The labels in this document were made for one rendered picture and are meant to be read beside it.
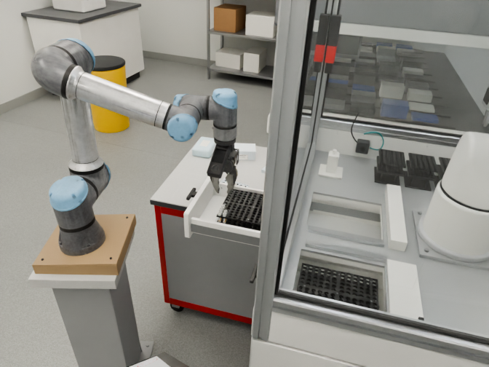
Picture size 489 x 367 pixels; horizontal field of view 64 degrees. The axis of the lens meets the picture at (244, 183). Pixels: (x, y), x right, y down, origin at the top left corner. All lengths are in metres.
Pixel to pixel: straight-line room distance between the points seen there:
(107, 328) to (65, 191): 0.58
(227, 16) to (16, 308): 3.99
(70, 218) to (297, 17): 1.01
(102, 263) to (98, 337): 0.42
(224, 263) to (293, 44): 1.36
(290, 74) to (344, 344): 0.60
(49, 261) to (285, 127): 1.03
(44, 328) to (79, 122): 1.29
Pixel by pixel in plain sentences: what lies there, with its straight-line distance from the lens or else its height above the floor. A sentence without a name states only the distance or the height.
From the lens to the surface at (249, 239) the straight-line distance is 1.33.
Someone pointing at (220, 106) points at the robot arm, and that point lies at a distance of 1.18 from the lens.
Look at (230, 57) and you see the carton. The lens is 5.39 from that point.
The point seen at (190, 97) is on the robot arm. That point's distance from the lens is 1.20.
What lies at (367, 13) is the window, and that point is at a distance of 0.58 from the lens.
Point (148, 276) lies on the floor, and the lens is 2.42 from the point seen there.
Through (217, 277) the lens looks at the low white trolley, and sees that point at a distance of 1.88.
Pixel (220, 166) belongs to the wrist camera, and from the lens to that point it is 1.21.
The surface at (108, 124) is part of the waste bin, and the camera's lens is 4.01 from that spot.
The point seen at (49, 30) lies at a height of 0.75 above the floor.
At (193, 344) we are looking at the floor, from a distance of 2.11.
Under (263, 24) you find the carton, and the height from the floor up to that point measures 0.77.
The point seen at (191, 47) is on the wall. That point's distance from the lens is 6.03.
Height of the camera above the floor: 1.74
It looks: 33 degrees down
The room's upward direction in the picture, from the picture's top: 3 degrees clockwise
